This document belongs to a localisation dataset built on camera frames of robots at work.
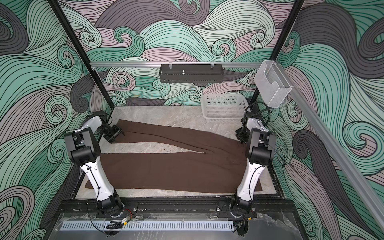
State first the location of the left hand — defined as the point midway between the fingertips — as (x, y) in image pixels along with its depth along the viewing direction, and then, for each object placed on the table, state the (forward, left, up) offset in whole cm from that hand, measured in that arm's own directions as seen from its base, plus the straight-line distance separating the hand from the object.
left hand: (121, 135), depth 98 cm
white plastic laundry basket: (+30, -74, -2) cm, 80 cm away
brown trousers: (-19, -65, -4) cm, 67 cm away
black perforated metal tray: (+30, -48, +29) cm, 64 cm away
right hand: (+1, -81, -1) cm, 81 cm away
